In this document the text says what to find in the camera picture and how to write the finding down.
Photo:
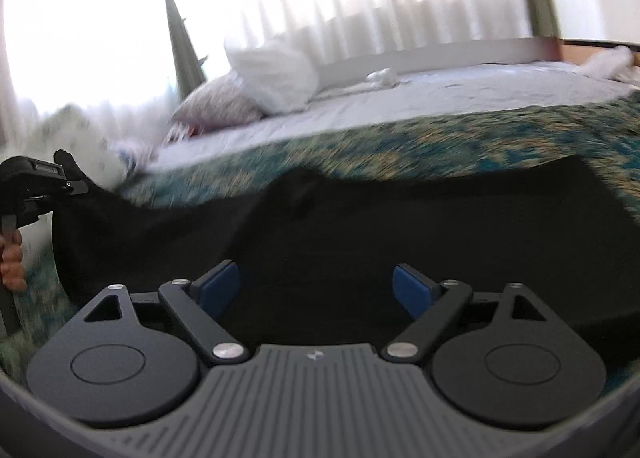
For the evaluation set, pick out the person's left hand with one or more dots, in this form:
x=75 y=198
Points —
x=12 y=263

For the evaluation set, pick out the white floral duvet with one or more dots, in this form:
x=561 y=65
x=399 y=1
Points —
x=80 y=143

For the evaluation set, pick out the white bed sheet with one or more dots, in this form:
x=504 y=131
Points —
x=450 y=88

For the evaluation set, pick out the small crumpled white cloth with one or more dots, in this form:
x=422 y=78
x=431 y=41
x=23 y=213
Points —
x=382 y=77

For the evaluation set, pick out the blue patterned blanket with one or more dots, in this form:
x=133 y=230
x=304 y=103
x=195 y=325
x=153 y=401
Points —
x=400 y=143

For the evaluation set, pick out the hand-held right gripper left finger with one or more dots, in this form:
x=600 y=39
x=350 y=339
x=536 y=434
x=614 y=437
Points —
x=217 y=288

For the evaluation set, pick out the striped patterned cloth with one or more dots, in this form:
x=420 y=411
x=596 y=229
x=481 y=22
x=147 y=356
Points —
x=135 y=152

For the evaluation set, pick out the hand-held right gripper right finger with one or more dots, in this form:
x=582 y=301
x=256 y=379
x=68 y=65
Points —
x=412 y=290

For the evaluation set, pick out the white pillow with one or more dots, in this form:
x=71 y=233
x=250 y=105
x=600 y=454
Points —
x=275 y=73

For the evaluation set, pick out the black pants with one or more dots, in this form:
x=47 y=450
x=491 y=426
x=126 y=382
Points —
x=325 y=228

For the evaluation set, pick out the large crumpled white cloth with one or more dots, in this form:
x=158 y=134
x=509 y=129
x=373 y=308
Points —
x=607 y=63

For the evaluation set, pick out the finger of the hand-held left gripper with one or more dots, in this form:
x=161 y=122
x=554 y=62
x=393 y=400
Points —
x=70 y=173

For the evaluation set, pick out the red patterned pillow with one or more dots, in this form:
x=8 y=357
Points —
x=181 y=133

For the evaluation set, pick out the floral purple pillow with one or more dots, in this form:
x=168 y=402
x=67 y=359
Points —
x=220 y=101

